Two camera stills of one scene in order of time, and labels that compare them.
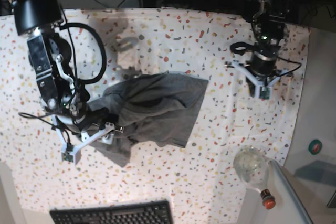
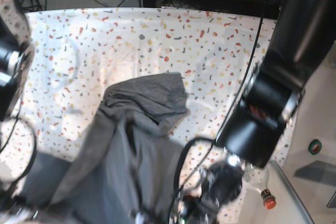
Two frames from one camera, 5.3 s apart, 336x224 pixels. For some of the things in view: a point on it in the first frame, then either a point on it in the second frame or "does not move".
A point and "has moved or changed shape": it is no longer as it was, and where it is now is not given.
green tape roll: (315, 147) does not move
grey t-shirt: (160, 108) has moved or changed shape
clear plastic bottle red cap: (251, 165) does not move
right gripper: (262, 64) to (222, 181)
